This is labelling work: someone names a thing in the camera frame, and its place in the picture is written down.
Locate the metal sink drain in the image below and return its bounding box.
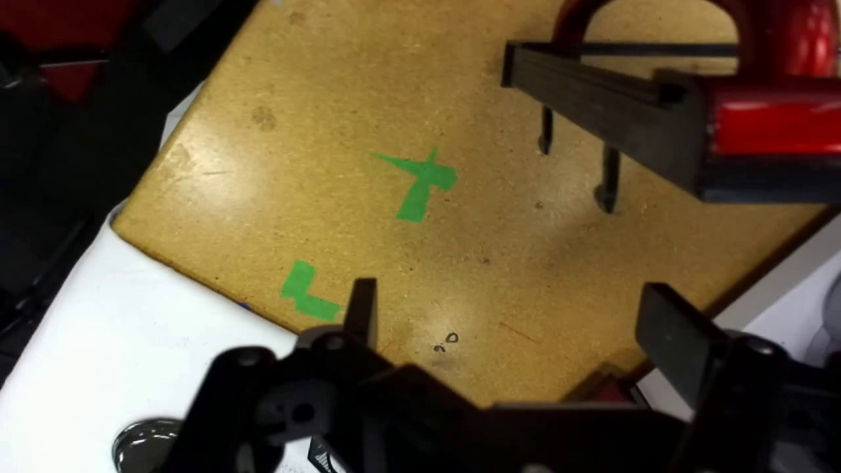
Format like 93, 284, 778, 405
110, 418, 182, 473

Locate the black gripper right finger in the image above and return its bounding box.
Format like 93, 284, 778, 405
636, 284, 728, 405

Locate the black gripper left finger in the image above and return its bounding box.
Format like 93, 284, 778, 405
344, 278, 378, 347

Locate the red black microwave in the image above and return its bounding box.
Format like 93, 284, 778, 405
503, 37, 841, 213

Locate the red microwave door handle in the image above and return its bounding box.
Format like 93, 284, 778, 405
552, 0, 838, 78

